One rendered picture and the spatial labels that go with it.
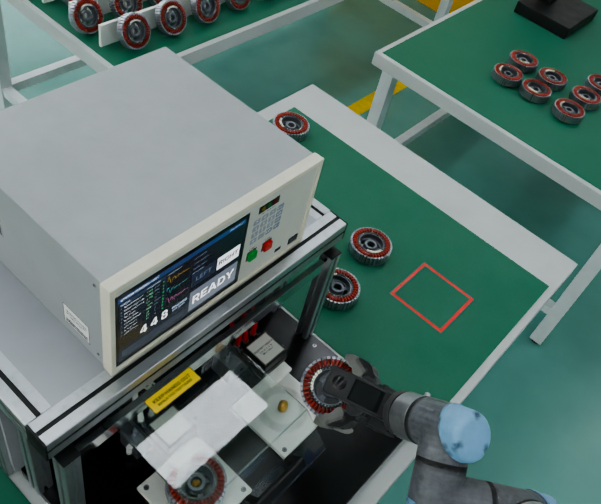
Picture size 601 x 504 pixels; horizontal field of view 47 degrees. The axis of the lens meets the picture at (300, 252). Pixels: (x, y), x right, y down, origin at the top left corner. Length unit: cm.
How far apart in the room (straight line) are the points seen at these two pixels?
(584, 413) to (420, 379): 126
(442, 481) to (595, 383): 192
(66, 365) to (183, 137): 40
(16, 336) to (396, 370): 86
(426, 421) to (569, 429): 171
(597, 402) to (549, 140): 101
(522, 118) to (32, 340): 187
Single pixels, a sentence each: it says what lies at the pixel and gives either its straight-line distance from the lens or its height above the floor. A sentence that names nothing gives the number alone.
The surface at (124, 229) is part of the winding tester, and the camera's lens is 98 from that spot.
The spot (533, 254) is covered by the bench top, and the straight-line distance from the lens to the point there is 203.
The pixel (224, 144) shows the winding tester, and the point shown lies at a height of 132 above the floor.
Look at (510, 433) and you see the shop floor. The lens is 259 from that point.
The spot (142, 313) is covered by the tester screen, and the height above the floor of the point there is 122.
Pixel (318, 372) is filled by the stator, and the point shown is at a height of 99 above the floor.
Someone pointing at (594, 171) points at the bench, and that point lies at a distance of 245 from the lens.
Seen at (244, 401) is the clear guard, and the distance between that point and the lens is 112.
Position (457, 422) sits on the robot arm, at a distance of 100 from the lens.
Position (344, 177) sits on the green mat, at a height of 75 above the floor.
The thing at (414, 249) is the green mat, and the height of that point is 75.
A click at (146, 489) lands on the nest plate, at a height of 78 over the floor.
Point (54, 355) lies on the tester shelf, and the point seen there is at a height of 111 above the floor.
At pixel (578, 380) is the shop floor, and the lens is 287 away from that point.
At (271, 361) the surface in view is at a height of 92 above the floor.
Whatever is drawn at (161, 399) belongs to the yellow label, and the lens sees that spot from 111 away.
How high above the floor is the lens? 204
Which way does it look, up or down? 47 degrees down
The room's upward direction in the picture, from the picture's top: 16 degrees clockwise
